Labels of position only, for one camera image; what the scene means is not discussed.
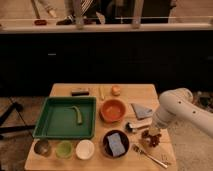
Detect dark grape bunch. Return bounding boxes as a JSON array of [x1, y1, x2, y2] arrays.
[[141, 130, 161, 147]]

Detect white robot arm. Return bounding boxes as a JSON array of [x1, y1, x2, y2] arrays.
[[149, 88, 213, 137]]

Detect grey folded cloth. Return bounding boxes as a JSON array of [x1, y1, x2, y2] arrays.
[[131, 103, 153, 120]]

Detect silver fork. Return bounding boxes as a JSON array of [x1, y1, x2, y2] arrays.
[[132, 144, 168, 169]]

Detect blue sponge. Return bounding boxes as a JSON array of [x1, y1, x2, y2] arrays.
[[107, 133, 125, 157]]

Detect orange bowl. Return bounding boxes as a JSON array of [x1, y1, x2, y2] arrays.
[[100, 99, 126, 123]]

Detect dark plate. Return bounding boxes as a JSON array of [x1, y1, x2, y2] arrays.
[[102, 130, 130, 158]]

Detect small orange fruit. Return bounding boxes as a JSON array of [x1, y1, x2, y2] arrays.
[[111, 85, 121, 96]]

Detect yellow stick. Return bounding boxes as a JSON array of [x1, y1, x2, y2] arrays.
[[99, 86, 105, 101]]

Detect white cup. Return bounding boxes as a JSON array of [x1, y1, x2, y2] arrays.
[[76, 140, 95, 160]]

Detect green okra pod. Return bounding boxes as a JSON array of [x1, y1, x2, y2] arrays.
[[71, 106, 83, 125]]

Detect green cup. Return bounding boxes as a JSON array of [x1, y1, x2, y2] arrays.
[[55, 140, 73, 159]]

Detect green plastic tray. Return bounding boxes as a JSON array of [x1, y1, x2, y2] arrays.
[[33, 97, 96, 139]]

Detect metal cup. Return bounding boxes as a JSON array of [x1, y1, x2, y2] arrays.
[[34, 139, 51, 156]]

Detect black tripod legs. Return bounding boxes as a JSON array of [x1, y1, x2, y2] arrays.
[[0, 79, 36, 136]]

